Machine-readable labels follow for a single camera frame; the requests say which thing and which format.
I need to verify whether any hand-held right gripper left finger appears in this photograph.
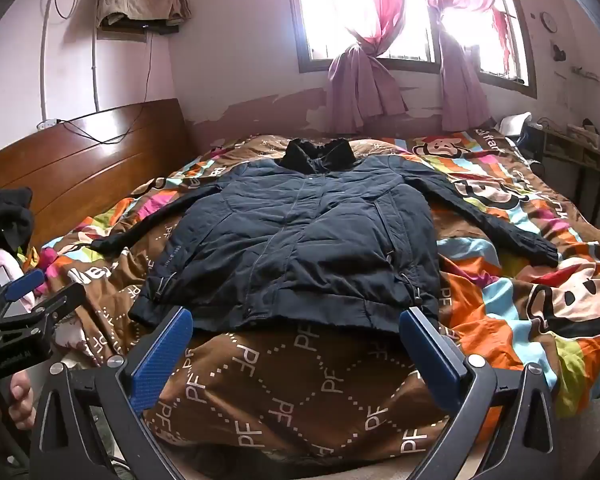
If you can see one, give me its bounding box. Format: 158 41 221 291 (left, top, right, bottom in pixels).
29 306 194 480

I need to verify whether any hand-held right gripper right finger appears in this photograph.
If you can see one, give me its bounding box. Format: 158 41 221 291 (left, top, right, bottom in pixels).
399 306 563 480

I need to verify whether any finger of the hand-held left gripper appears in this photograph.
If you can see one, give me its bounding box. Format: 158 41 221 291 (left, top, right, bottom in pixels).
0 268 47 318
0 282 87 341

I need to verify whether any dark navy padded jacket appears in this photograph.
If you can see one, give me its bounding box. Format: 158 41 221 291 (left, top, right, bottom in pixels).
91 138 559 336

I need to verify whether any pile of black clothes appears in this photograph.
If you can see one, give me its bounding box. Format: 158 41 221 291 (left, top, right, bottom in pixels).
0 187 35 257

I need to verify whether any person's left hand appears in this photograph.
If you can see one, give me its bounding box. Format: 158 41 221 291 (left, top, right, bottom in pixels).
7 370 38 432

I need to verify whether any wooden headboard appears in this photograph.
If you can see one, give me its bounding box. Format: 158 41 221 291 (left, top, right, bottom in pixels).
0 98 193 251

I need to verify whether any colourful printed blanket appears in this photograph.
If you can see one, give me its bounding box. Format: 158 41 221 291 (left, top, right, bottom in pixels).
27 130 600 466

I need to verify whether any white bag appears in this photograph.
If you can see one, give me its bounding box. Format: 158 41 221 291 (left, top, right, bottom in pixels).
495 115 533 142

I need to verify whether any wooden desk shelf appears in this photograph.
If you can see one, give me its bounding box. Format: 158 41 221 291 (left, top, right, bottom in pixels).
527 120 600 196

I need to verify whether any pink tied curtain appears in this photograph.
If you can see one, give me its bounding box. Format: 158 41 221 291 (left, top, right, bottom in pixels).
420 0 511 133
325 0 411 133

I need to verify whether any black set-top box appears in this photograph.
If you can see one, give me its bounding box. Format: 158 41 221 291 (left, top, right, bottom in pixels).
115 19 178 37

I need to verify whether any barred window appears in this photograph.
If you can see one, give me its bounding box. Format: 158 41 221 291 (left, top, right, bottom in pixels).
285 0 538 101

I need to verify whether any black cable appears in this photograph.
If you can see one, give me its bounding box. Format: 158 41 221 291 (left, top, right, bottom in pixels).
57 119 133 145
142 34 156 103

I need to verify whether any white wall pipe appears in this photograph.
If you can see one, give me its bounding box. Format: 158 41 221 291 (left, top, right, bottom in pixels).
39 0 51 122
82 0 102 112

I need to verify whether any wooden wall shelf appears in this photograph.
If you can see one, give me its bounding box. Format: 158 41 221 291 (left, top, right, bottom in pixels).
99 25 150 43

